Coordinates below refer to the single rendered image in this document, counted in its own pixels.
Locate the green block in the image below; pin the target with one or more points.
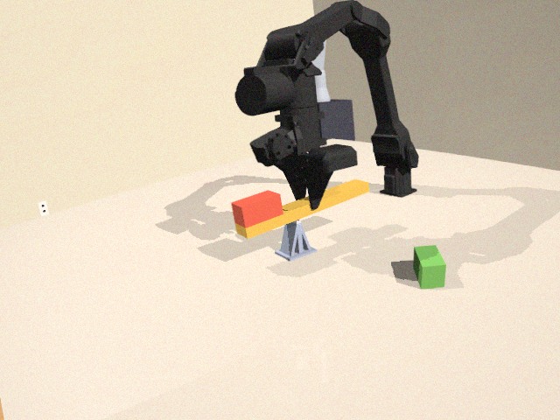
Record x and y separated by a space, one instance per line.
429 267

